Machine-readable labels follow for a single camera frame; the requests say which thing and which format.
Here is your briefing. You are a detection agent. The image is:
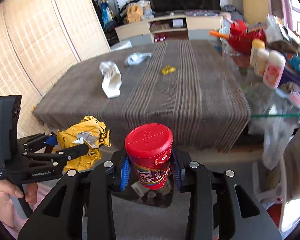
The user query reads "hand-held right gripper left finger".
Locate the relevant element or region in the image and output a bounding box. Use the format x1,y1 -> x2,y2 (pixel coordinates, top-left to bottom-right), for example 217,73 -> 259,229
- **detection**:
17,150 -> 130,240

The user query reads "blue round tin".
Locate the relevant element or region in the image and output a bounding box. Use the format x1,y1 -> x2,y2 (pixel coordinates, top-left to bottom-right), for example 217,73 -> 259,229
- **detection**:
275,62 -> 300,103

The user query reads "orange tool handle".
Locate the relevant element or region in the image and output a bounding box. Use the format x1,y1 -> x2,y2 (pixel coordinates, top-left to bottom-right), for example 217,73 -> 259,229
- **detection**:
209,30 -> 230,40

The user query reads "blue chips bag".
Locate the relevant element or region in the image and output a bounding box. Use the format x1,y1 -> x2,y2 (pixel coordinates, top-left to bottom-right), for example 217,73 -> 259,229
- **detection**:
284,52 -> 300,78

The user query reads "person's left hand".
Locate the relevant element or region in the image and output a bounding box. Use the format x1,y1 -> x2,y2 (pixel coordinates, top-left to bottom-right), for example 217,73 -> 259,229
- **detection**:
0,180 -> 38,207

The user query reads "flat cardboard box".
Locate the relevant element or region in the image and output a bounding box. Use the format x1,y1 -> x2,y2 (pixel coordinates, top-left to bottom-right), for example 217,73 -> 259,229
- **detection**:
150,22 -> 170,32

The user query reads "cream standing air conditioner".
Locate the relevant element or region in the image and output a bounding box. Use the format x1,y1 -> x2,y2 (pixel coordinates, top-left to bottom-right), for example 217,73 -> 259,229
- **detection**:
240,0 -> 270,27

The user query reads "white round stool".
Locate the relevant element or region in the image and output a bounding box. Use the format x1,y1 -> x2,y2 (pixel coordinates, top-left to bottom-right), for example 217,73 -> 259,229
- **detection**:
110,40 -> 132,52

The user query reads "white bottle with pink label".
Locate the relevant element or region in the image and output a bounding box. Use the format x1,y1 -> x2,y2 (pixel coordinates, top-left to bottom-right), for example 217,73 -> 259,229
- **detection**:
262,50 -> 286,89

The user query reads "cream paper carton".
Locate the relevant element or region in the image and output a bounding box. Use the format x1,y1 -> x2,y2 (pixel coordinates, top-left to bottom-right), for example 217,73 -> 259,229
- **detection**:
99,61 -> 122,99

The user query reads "woven folding screen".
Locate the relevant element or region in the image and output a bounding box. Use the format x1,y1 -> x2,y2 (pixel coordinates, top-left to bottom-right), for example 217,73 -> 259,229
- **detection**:
0,0 -> 112,155

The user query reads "person's left forearm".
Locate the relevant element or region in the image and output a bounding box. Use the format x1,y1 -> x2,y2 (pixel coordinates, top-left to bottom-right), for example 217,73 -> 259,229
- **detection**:
0,197 -> 30,239

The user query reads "grey cloth pile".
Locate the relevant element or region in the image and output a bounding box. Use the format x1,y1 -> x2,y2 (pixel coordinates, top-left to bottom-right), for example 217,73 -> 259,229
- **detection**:
137,0 -> 153,20

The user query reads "pink curtain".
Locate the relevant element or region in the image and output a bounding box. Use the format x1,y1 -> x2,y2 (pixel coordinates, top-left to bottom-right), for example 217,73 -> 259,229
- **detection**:
267,0 -> 294,33

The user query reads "white bottle with yellow cap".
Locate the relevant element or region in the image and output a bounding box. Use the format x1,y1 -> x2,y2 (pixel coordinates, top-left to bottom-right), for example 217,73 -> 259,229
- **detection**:
249,39 -> 265,67

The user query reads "small white bottle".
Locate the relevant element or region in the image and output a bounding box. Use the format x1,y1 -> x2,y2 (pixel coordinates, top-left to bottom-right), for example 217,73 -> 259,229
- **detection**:
254,49 -> 270,77

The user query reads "clear plastic bag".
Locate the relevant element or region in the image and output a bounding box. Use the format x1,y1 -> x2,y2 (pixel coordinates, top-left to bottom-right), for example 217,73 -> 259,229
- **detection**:
125,52 -> 153,67

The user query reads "blue hanging garment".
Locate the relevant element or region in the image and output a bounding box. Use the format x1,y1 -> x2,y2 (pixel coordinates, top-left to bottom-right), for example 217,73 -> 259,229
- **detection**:
100,0 -> 113,29

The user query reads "cream television stand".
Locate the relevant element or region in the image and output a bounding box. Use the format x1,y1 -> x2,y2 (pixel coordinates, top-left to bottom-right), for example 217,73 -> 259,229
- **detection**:
115,15 -> 224,47

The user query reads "pile of clothes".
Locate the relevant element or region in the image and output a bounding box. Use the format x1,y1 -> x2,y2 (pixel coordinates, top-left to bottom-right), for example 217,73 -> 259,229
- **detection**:
220,4 -> 245,23

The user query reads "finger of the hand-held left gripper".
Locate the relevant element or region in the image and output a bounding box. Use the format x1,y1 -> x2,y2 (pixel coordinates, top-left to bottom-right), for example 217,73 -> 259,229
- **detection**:
17,133 -> 58,153
24,142 -> 89,167

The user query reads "pink hairbrush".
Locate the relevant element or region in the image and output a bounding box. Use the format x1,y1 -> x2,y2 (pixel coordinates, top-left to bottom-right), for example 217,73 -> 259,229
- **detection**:
275,87 -> 300,109

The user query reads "small yellow wrapper piece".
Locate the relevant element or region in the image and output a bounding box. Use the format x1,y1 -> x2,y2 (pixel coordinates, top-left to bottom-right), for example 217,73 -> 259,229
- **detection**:
161,65 -> 177,75

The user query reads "yellow snack bag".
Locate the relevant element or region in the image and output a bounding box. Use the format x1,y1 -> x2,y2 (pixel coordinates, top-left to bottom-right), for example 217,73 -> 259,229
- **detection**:
55,116 -> 112,173

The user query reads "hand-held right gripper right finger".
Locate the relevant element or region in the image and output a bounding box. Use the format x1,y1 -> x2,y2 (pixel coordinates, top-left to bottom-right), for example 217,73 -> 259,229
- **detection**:
170,149 -> 283,240

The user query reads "red candy canister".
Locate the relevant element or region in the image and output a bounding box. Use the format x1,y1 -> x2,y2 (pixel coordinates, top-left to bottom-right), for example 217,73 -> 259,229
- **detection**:
124,123 -> 174,190

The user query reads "blue patterned cloth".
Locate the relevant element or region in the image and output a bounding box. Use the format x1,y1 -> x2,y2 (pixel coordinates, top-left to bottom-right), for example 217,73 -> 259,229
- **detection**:
185,9 -> 220,16

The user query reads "yellow plush toy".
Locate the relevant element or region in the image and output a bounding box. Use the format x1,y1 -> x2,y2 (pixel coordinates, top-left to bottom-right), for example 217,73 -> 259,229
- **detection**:
126,4 -> 143,23

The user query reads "red plastic basket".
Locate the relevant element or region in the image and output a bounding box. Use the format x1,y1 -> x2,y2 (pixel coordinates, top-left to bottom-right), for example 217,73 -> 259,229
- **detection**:
226,20 -> 267,55

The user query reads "hanging white plastic bag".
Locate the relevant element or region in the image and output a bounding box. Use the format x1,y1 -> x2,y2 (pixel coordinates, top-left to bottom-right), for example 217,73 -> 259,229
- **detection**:
262,120 -> 293,170

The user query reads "plaid brown tablecloth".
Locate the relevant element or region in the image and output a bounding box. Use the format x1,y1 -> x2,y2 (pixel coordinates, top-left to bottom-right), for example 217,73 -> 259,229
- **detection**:
32,39 -> 252,154

